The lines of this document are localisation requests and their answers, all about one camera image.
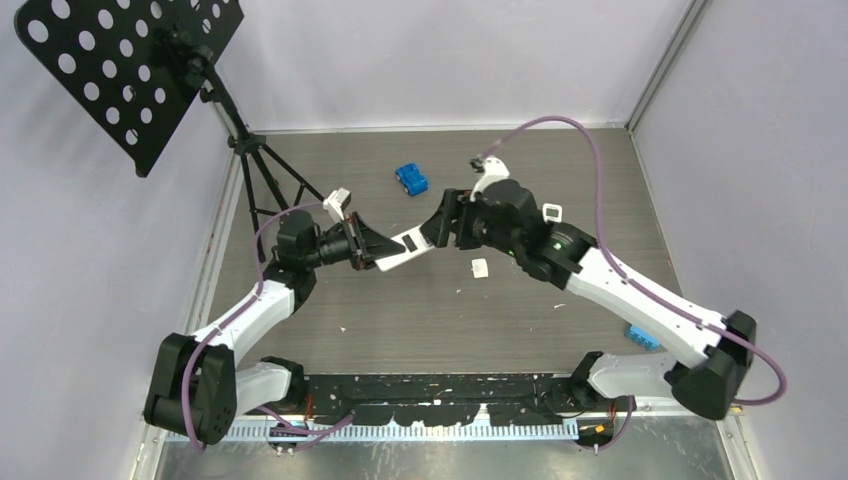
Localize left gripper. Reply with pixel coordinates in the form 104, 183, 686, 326
304, 212, 405, 272

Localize white remote control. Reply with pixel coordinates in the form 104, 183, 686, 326
541, 203, 563, 223
376, 225, 435, 272

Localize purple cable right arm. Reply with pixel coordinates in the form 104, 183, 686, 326
483, 116, 788, 453

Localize aluminium rail frame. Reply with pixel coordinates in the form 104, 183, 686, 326
132, 370, 745, 480

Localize small white battery cover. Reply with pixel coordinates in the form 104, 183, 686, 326
471, 258, 489, 279

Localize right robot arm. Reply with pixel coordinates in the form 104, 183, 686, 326
421, 180, 756, 420

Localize black music stand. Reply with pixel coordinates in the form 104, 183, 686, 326
13, 0, 342, 263

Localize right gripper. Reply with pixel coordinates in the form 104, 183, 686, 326
420, 188, 521, 258

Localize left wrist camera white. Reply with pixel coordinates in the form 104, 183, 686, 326
322, 187, 351, 222

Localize blue toy car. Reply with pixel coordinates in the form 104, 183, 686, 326
395, 163, 429, 196

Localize blue green white block stack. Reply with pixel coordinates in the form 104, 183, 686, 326
625, 325, 661, 351

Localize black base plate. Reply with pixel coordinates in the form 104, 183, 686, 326
291, 373, 637, 429

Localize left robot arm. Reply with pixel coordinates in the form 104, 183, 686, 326
143, 207, 406, 447

